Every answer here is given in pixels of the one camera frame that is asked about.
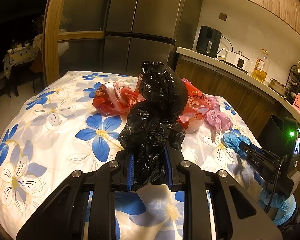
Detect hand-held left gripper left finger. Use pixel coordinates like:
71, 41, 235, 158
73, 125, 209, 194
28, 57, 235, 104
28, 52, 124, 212
16, 151, 137, 240

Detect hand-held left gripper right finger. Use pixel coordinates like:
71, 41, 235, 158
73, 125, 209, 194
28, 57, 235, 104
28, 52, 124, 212
164, 141, 283, 240

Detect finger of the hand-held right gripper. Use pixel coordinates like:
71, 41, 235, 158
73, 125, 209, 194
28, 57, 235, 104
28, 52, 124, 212
240, 148, 281, 178
239, 141, 284, 162

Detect black trash bin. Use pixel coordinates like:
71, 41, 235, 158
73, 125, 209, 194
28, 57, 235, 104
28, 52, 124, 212
257, 115, 290, 147

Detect blue disposable glove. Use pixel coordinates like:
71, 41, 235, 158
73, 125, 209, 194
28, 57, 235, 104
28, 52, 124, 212
222, 133, 251, 155

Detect purple plastic bag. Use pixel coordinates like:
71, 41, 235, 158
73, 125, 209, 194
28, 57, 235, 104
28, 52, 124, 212
205, 96, 233, 134

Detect black plastic bag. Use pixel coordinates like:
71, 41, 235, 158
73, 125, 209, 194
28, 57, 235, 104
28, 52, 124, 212
117, 61, 188, 192

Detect person's right hand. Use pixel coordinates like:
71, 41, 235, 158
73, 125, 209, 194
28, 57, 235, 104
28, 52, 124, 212
257, 180, 297, 227

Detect steel pot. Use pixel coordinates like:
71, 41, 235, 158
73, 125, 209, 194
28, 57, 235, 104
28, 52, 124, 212
269, 78, 289, 97

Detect red and white plastic bag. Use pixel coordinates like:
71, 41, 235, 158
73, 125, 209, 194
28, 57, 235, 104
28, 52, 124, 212
93, 81, 142, 116
179, 78, 217, 133

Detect cooking oil bottle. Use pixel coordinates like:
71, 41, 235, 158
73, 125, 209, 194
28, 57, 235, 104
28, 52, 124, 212
252, 49, 270, 83

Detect black dish rack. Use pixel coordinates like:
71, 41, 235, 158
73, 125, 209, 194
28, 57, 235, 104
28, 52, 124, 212
287, 59, 300, 100

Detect kitchen counter with wooden cabinets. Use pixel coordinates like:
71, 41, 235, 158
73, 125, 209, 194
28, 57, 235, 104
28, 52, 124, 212
175, 46, 300, 140

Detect white slow cooker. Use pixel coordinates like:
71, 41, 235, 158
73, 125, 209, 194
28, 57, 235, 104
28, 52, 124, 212
224, 50, 250, 72

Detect blue floral tablecloth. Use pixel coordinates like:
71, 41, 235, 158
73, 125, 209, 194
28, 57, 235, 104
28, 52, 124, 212
0, 70, 265, 240

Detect black air fryer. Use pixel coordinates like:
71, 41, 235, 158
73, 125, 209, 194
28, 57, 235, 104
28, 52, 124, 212
195, 26, 222, 55

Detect wooden framed glass door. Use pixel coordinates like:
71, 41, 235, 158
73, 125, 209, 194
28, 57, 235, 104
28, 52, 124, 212
42, 0, 115, 87

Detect steel refrigerator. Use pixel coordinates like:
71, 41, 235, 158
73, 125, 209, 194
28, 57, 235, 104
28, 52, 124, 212
101, 0, 203, 77

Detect dining table with dotted cloth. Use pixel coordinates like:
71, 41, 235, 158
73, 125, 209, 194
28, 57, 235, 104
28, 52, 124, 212
2, 34, 43, 79

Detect wooden wall cabinets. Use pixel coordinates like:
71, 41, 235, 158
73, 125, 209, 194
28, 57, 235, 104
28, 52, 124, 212
200, 0, 300, 48

